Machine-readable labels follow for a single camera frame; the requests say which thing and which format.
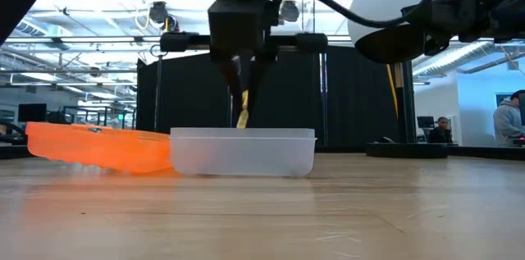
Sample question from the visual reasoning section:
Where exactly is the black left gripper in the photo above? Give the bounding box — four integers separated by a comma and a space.
159, 0, 330, 118

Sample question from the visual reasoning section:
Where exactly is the black ring-topped stand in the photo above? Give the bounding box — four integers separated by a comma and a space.
148, 43, 170, 138

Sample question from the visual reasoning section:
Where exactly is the translucent plastic supply box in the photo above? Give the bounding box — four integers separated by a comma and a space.
169, 127, 318, 179

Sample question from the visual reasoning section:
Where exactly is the black computer monitor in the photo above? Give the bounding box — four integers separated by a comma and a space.
17, 103, 48, 124

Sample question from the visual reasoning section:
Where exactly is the grey curtain pole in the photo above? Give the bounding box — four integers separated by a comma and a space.
321, 52, 328, 147

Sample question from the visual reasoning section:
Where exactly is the yellow pen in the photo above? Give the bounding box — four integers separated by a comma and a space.
235, 89, 250, 130

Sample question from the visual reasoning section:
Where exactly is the black overhead camera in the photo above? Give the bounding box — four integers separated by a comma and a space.
280, 0, 301, 24
148, 0, 180, 36

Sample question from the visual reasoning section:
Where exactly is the black curtain partition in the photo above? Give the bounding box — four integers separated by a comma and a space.
135, 45, 415, 147

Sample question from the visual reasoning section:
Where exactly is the standing person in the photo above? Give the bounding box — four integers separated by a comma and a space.
492, 89, 525, 148

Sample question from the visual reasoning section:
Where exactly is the seated person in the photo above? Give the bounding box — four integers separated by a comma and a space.
427, 116, 454, 144

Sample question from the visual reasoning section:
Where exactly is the white globe lamp black base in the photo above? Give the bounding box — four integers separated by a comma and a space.
347, 0, 449, 160

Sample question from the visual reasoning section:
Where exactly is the small black monitor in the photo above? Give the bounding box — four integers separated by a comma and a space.
416, 116, 436, 130

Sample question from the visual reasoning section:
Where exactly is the yellow hanging cable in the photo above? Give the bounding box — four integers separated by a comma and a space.
385, 64, 399, 121

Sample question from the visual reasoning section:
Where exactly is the orange plastic box lid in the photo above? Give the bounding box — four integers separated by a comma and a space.
25, 121, 173, 176

